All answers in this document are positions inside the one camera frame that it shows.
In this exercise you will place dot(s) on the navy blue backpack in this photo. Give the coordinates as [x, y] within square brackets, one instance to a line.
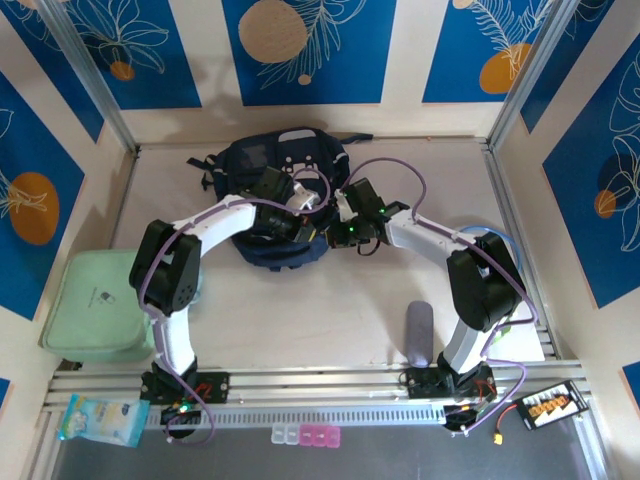
[250, 160]

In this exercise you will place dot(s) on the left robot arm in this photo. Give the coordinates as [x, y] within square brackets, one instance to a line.
[165, 270]

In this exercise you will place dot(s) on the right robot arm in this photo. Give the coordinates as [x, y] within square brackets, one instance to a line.
[480, 285]

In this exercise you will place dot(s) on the pink white pill organizer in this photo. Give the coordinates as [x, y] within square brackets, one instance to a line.
[306, 435]

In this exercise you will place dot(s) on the black orange charger board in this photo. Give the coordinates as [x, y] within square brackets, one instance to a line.
[552, 406]

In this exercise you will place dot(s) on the wet wipes packet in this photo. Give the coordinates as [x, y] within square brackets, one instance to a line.
[105, 419]

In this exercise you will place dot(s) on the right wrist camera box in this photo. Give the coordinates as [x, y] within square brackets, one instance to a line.
[344, 204]

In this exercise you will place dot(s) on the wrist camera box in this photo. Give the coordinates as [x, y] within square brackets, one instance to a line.
[344, 204]
[304, 200]

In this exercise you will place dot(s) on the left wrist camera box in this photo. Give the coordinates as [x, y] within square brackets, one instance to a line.
[304, 200]

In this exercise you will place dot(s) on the aluminium rail frame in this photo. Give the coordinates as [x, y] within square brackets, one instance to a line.
[310, 385]

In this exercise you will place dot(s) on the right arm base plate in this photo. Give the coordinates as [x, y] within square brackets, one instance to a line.
[420, 384]

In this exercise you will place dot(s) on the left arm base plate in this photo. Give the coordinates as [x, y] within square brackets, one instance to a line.
[215, 386]

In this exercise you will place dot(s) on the aluminium frame post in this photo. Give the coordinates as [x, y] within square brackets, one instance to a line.
[85, 70]
[530, 75]

